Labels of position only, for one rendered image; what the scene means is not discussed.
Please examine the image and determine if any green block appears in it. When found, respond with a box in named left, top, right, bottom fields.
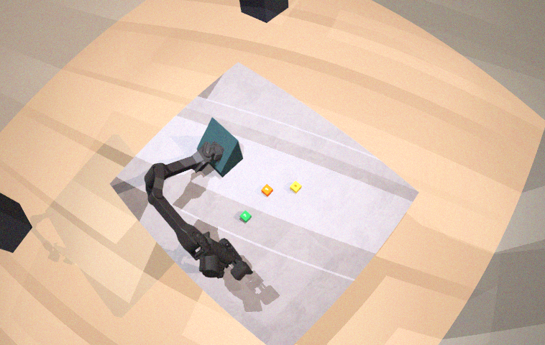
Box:
left=240, top=210, right=251, bottom=223

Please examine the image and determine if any yellow block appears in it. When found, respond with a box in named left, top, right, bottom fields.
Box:
left=290, top=181, right=302, bottom=193

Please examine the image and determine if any orange block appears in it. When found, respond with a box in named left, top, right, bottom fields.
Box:
left=261, top=185, right=273, bottom=196

